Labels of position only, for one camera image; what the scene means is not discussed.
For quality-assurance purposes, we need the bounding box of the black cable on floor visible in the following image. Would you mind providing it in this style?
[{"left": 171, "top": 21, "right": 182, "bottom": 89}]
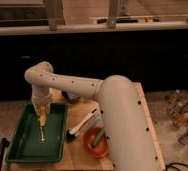
[{"left": 165, "top": 161, "right": 188, "bottom": 171}]

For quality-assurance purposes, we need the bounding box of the green plastic tray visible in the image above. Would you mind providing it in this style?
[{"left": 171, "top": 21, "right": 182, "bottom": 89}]
[{"left": 6, "top": 103, "right": 67, "bottom": 163}]

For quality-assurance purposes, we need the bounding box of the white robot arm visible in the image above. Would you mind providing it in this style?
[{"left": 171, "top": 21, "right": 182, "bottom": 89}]
[{"left": 24, "top": 62, "right": 162, "bottom": 171}]

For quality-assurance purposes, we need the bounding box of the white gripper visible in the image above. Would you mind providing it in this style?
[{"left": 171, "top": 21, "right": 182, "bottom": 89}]
[{"left": 31, "top": 94, "right": 51, "bottom": 114}]

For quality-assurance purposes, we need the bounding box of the green cucumber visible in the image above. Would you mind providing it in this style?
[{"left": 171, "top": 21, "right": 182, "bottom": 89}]
[{"left": 91, "top": 128, "right": 105, "bottom": 148}]

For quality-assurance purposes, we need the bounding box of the yellow banana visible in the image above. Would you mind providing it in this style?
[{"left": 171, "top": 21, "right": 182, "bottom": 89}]
[{"left": 38, "top": 111, "right": 47, "bottom": 126}]

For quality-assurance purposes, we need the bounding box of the blue white cloth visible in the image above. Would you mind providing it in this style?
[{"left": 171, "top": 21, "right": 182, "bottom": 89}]
[{"left": 83, "top": 115, "right": 102, "bottom": 131}]

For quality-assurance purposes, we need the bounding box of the black handle at table edge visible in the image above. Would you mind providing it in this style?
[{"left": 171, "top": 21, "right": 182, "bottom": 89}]
[{"left": 0, "top": 138, "right": 10, "bottom": 171}]

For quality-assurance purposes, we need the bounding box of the orange plate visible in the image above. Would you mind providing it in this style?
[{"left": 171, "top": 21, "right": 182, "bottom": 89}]
[{"left": 83, "top": 127, "right": 109, "bottom": 158}]

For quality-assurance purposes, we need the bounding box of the black bowl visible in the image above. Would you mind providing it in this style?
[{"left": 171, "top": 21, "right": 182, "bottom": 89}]
[{"left": 61, "top": 91, "right": 80, "bottom": 103}]

